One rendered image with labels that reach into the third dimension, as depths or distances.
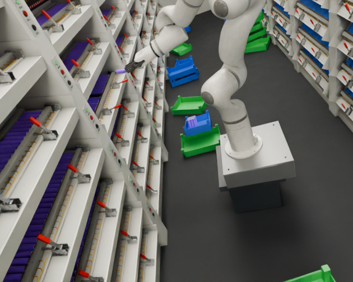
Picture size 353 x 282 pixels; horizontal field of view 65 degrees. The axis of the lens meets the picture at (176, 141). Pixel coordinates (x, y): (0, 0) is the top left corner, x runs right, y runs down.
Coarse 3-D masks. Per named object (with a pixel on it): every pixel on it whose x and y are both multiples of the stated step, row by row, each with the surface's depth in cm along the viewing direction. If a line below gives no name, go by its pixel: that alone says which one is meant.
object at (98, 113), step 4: (112, 72) 163; (112, 76) 158; (112, 80) 156; (108, 84) 150; (108, 88) 147; (112, 88) 149; (104, 92) 143; (108, 92) 146; (104, 96) 140; (100, 100) 137; (104, 100) 138; (108, 100) 139; (100, 104) 134; (104, 104) 136; (100, 108) 131; (96, 112) 128; (100, 112) 130; (96, 116) 125; (100, 120) 125
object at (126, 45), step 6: (126, 30) 218; (132, 30) 218; (120, 36) 216; (126, 36) 203; (132, 36) 221; (120, 42) 207; (126, 42) 211; (132, 42) 206; (120, 48) 182; (126, 48) 200; (132, 48) 199; (126, 54) 184; (132, 54) 196; (126, 60) 182
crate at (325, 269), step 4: (324, 268) 85; (328, 268) 84; (312, 272) 87; (316, 272) 87; (320, 272) 87; (324, 272) 84; (328, 272) 85; (300, 276) 87; (304, 276) 87; (308, 276) 88; (312, 276) 88; (316, 276) 88; (320, 276) 89; (324, 276) 86; (328, 276) 86; (332, 276) 85; (288, 280) 88; (292, 280) 87; (296, 280) 88; (300, 280) 88; (304, 280) 89; (308, 280) 89; (312, 280) 90; (316, 280) 90; (320, 280) 89; (324, 280) 87; (328, 280) 88; (332, 280) 85
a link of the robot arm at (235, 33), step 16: (256, 0) 87; (240, 16) 95; (256, 16) 95; (224, 32) 98; (240, 32) 96; (224, 48) 101; (240, 48) 100; (224, 64) 119; (240, 64) 109; (240, 80) 118
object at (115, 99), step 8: (104, 72) 165; (120, 80) 159; (120, 88) 151; (112, 96) 144; (120, 96) 150; (112, 104) 138; (112, 112) 132; (104, 120) 127; (112, 120) 129; (104, 128) 117; (112, 128) 128
